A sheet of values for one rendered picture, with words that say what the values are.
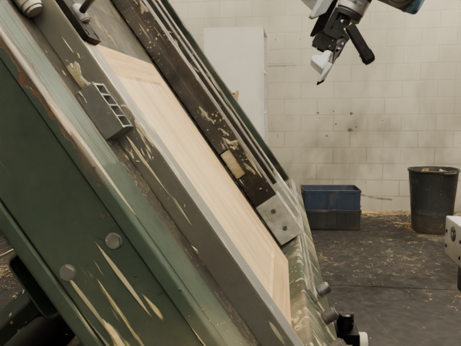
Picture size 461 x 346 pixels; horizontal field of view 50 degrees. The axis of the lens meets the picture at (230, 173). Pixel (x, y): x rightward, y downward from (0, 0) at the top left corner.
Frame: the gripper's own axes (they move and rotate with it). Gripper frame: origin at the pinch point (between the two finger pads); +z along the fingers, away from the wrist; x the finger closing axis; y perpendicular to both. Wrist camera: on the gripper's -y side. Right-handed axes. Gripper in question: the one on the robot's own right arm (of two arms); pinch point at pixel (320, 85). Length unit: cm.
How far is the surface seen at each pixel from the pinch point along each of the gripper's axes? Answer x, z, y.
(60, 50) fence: 76, 16, 33
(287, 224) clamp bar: 7.7, 36.7, -9.8
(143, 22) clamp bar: 9, 7, 49
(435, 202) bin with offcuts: -375, 28, -158
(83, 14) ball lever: 74, 10, 33
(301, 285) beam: 45, 38, -15
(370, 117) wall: -488, -22, -74
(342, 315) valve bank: 30, 44, -29
